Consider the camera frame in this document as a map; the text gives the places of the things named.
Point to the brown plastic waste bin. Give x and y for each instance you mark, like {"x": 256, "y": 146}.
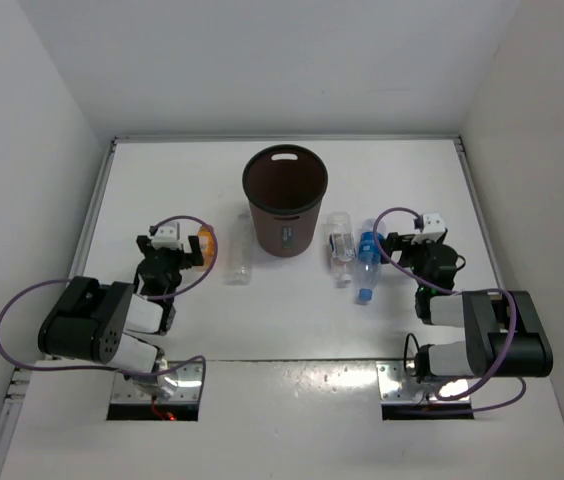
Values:
{"x": 285, "y": 185}

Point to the clear bottle blue label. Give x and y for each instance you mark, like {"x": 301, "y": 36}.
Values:
{"x": 368, "y": 266}

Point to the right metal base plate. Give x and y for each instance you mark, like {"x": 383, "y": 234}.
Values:
{"x": 397, "y": 388}

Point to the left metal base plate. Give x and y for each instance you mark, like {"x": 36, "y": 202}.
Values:
{"x": 181, "y": 387}

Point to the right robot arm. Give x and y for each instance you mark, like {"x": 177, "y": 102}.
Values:
{"x": 500, "y": 331}

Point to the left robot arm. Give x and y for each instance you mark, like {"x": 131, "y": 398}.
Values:
{"x": 101, "y": 323}

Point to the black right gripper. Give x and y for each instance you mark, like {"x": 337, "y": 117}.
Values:
{"x": 405, "y": 246}

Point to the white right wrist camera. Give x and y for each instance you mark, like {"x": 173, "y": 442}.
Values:
{"x": 430, "y": 227}

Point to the clear plastic bottle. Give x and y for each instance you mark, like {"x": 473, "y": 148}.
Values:
{"x": 240, "y": 257}

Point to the clear bottle white label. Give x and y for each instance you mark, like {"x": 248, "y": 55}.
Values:
{"x": 342, "y": 252}

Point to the metal base plate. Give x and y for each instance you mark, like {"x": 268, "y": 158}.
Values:
{"x": 397, "y": 388}
{"x": 181, "y": 387}

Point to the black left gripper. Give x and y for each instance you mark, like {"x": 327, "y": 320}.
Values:
{"x": 147, "y": 248}

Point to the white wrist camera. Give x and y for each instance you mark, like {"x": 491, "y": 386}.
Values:
{"x": 430, "y": 227}
{"x": 166, "y": 236}

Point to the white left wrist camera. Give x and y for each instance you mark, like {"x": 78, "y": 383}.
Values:
{"x": 166, "y": 236}

